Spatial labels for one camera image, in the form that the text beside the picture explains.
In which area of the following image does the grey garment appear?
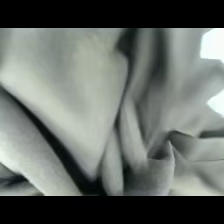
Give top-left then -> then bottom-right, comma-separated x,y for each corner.
0,28 -> 224,197

